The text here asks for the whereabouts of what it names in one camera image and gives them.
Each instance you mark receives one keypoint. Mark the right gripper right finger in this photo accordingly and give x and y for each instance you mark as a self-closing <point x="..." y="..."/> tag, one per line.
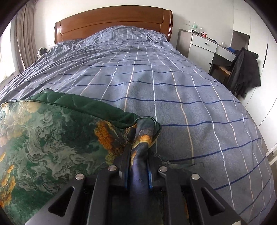
<point x="167" y="184"/>

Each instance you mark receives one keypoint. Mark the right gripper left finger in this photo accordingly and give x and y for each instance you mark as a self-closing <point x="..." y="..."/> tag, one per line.
<point x="110" y="182"/>

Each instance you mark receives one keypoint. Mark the green patterned silk jacket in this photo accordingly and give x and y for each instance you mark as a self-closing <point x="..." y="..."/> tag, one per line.
<point x="49" y="137"/>

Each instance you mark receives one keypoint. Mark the blue checked duvet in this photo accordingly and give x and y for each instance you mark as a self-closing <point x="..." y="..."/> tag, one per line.
<point x="204" y="127"/>

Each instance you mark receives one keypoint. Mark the wooden chair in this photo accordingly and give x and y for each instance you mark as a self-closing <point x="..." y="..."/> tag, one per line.
<point x="221" y="72"/>

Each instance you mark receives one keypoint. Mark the black coat on chair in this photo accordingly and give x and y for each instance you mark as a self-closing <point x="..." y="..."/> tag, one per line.
<point x="245" y="74"/>

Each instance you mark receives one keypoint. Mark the white grey desk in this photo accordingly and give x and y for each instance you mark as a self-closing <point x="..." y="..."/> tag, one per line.
<point x="203" y="51"/>

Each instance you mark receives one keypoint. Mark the white round fan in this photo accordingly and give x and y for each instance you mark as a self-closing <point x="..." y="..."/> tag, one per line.
<point x="41" y="52"/>

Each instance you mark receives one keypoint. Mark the wooden headboard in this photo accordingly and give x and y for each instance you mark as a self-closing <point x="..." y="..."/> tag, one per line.
<point x="85" y="24"/>

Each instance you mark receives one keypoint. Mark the beige curtain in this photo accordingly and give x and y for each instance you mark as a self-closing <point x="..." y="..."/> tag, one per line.
<point x="25" y="48"/>

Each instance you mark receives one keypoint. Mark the white wardrobe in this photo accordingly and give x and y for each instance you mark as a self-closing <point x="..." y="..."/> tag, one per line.
<point x="259" y="101"/>

